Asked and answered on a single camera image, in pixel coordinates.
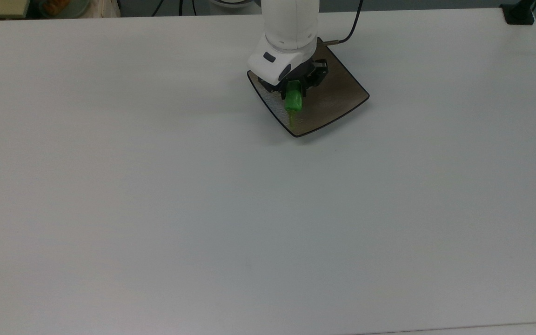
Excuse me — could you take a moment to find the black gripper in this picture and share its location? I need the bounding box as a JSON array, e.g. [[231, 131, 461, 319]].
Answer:
[[258, 59, 329, 101]]

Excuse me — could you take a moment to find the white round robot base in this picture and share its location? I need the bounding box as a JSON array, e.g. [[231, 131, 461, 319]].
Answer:
[[209, 0, 262, 8]]

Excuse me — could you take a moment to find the green chili pepper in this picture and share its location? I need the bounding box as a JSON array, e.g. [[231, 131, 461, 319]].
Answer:
[[284, 80, 305, 127]]

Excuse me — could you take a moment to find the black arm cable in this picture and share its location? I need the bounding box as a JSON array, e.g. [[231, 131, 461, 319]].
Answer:
[[321, 0, 364, 45]]

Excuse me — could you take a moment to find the green dish with food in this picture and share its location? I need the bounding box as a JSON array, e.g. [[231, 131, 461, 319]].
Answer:
[[38, 0, 91, 19]]

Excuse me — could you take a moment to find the black table clamp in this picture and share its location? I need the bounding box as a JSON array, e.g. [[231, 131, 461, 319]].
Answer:
[[500, 0, 536, 26]]

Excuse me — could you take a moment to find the brown square ceramic plate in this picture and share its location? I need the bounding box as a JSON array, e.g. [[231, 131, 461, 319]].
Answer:
[[247, 37, 370, 138]]

